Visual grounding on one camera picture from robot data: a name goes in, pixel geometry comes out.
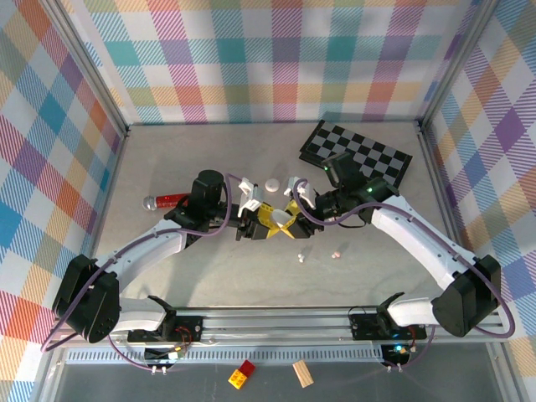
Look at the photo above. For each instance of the aluminium side rail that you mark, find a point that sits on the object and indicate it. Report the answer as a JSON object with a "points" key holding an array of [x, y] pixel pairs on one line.
{"points": [[439, 188], [113, 176]]}

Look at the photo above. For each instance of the aluminium frame post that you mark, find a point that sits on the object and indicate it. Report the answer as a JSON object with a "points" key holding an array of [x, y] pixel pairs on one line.
{"points": [[456, 63], [84, 67]]}

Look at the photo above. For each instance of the oval white charging case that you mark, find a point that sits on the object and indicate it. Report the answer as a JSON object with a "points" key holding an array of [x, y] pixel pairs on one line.
{"points": [[279, 217]]}

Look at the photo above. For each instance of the pink earbud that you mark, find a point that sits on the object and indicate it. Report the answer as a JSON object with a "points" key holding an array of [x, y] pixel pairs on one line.
{"points": [[336, 254]]}

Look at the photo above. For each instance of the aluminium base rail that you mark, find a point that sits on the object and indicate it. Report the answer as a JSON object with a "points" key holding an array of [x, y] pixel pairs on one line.
{"points": [[272, 324]]}

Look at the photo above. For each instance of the red glitter toy microphone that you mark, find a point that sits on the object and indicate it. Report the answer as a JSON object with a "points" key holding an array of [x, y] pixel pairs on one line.
{"points": [[165, 201]]}

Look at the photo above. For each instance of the wooden block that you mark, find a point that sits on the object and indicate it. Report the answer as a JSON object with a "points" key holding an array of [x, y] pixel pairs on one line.
{"points": [[302, 374]]}

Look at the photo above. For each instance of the black controller board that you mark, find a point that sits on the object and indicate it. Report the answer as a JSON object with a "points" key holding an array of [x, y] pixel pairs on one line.
{"points": [[159, 355], [395, 352]]}

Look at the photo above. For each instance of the red toy brick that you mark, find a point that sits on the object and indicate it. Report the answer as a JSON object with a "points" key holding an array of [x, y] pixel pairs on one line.
{"points": [[248, 366]]}

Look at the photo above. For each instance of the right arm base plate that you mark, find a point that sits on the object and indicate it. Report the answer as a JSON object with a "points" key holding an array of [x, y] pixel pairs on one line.
{"points": [[364, 326]]}

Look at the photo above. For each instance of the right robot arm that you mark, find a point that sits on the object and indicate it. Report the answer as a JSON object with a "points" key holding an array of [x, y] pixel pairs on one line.
{"points": [[410, 238]]}

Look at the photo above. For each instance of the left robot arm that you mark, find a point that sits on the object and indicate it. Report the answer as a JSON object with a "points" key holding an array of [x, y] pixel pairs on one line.
{"points": [[142, 249]]}

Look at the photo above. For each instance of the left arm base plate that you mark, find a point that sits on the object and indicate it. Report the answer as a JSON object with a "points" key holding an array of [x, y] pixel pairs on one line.
{"points": [[188, 328]]}

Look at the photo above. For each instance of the black grey chessboard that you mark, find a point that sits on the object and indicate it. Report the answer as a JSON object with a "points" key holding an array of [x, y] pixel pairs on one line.
{"points": [[377, 144]]}

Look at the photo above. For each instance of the white earbud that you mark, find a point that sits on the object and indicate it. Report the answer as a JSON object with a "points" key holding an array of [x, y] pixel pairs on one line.
{"points": [[300, 257]]}

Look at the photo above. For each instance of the yellow toy brick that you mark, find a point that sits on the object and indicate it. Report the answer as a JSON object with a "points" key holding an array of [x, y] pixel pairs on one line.
{"points": [[236, 379]]}

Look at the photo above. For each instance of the round white charging case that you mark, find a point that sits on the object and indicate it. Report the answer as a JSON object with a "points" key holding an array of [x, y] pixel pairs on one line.
{"points": [[272, 184]]}

